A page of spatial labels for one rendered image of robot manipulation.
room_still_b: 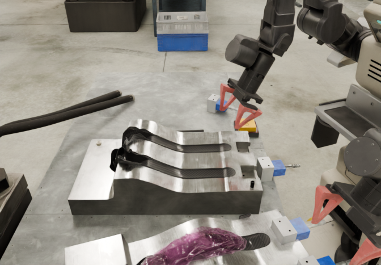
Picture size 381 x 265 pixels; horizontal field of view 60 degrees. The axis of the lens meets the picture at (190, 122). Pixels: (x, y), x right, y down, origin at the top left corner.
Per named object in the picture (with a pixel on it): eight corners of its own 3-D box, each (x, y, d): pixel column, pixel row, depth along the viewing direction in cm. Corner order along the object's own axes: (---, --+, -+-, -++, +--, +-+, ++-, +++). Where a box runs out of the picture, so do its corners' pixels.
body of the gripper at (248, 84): (242, 100, 84) (256, 75, 81) (225, 83, 92) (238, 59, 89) (261, 106, 87) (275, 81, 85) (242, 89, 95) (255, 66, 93)
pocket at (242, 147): (249, 151, 102) (250, 141, 100) (252, 162, 98) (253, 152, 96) (234, 151, 102) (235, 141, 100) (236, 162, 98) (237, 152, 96)
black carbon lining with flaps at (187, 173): (229, 147, 101) (232, 122, 96) (236, 185, 88) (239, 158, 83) (116, 148, 101) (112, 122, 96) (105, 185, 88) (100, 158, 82)
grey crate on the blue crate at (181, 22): (207, 23, 416) (207, 11, 408) (208, 34, 382) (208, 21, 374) (158, 23, 416) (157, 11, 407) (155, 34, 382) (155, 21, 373)
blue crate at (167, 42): (206, 40, 428) (206, 22, 416) (207, 51, 394) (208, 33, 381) (159, 40, 428) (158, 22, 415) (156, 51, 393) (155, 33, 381)
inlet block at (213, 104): (242, 113, 131) (243, 101, 128) (237, 119, 127) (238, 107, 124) (212, 105, 136) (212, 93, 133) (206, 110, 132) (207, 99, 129)
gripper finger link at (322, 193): (318, 244, 57) (351, 204, 54) (294, 213, 63) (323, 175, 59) (342, 245, 61) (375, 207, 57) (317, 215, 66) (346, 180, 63)
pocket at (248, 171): (254, 175, 94) (256, 165, 91) (258, 188, 89) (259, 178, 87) (238, 175, 94) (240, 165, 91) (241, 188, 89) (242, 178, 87)
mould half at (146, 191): (245, 152, 110) (249, 118, 103) (258, 214, 89) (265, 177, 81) (94, 153, 110) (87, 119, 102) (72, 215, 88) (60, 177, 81)
